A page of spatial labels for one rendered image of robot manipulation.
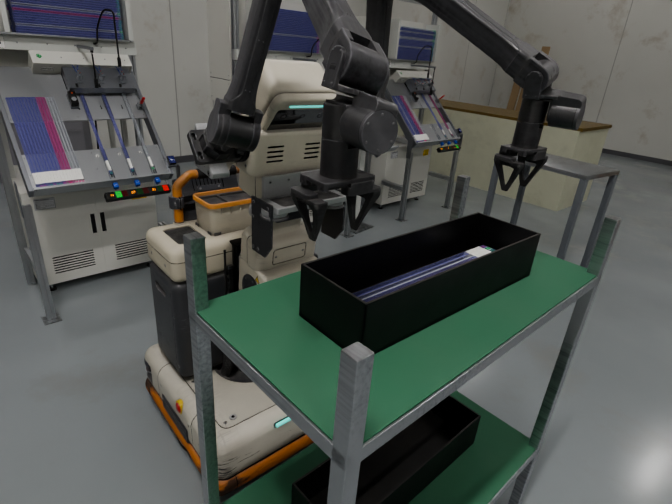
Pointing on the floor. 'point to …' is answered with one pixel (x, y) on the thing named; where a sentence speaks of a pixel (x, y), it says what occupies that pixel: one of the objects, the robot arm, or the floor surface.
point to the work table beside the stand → (573, 200)
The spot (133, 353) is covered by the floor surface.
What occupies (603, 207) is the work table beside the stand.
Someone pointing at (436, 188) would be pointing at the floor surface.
